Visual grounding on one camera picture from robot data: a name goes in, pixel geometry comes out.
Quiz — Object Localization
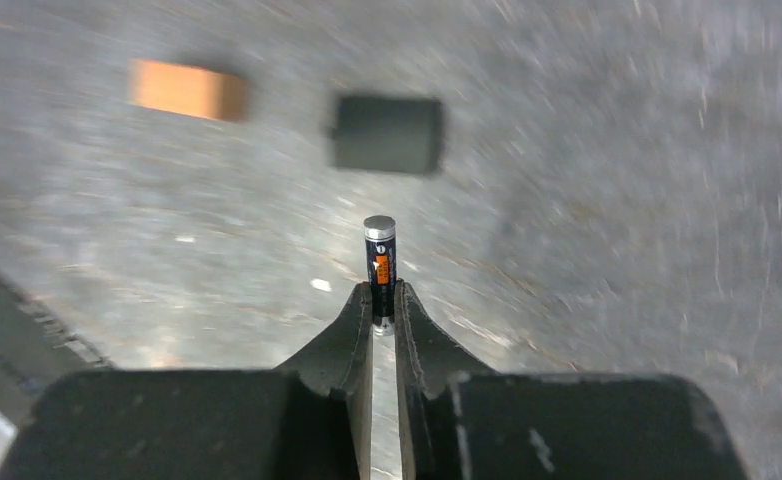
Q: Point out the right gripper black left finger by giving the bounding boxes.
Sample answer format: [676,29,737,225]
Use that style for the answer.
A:
[0,283,372,479]

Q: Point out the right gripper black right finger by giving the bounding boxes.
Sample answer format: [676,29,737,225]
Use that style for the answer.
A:
[395,281,746,479]

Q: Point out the black battery cover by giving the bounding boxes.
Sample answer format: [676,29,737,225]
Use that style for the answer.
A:
[328,92,445,176]

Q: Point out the small wooden rectangular block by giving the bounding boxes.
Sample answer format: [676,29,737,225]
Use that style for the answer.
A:
[130,59,248,122]

